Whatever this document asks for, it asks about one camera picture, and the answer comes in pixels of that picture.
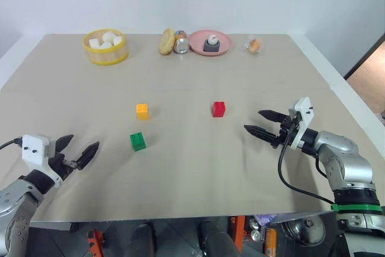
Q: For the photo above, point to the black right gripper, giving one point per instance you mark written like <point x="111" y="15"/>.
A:
<point x="284" y="136"/>

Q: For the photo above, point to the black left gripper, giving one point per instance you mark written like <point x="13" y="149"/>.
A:
<point x="60" y="165"/>

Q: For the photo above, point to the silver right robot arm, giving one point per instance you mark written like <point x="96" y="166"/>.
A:
<point x="346" y="160"/>

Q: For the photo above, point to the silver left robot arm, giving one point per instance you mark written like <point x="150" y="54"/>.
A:
<point x="12" y="203"/>

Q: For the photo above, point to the red toy block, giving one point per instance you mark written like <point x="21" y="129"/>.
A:
<point x="218" y="109"/>

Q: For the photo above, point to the green toy block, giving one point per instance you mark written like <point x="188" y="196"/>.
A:
<point x="138" y="142"/>

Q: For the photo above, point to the yellow toy block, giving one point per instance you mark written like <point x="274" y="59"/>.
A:
<point x="142" y="112"/>

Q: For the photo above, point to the clear cup with food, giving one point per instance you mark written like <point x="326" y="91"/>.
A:
<point x="253" y="45"/>

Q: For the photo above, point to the purple plastic bag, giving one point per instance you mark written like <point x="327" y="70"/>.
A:
<point x="266" y="219"/>

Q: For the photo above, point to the orange metal stand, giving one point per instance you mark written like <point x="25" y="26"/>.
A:
<point x="96" y="242"/>
<point x="239" y="233"/>

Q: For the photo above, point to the grey egg holder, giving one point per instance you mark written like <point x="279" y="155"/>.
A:
<point x="211" y="47"/>

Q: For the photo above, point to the yellow round basket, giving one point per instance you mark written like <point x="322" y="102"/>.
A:
<point x="106" y="55"/>

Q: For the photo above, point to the white steamed bun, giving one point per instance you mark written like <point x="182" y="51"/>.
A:
<point x="108" y="37"/>
<point x="94" y="43"/>
<point x="118" y="41"/>
<point x="105" y="45"/>

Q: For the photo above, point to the pink plate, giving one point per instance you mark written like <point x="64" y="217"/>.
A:
<point x="197" y="43"/>

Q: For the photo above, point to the round metal pot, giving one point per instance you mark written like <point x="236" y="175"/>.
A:
<point x="305" y="228"/>

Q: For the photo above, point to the silver can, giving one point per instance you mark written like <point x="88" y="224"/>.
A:
<point x="255" y="234"/>

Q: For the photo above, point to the dark rounded shape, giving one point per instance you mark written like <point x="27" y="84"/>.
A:
<point x="215" y="239"/>
<point x="141" y="240"/>

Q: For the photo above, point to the orange drink can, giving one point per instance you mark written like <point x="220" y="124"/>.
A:
<point x="270" y="242"/>

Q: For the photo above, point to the metal drink can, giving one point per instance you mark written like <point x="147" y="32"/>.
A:
<point x="181" y="44"/>

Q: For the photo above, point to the tan bread roll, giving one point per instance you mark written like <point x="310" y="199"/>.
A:
<point x="166" y="41"/>

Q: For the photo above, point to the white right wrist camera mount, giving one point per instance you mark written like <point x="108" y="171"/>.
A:
<point x="302" y="112"/>

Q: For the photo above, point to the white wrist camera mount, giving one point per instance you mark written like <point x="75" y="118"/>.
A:
<point x="302" y="112"/>
<point x="34" y="148"/>

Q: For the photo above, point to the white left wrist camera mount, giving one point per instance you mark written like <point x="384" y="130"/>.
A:
<point x="34" y="148"/>

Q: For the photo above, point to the dark door frame strip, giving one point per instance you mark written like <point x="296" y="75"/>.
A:
<point x="365" y="55"/>

